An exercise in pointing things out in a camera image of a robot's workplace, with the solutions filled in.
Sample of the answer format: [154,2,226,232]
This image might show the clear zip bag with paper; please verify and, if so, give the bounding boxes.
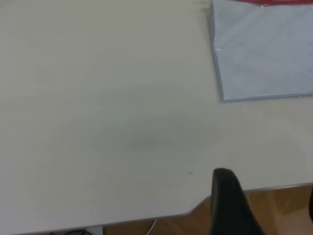
[209,0,313,103]

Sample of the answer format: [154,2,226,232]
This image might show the thin white cable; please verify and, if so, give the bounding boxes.
[146,218,158,234]

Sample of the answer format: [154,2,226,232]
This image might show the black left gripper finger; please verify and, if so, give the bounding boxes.
[210,168,266,235]

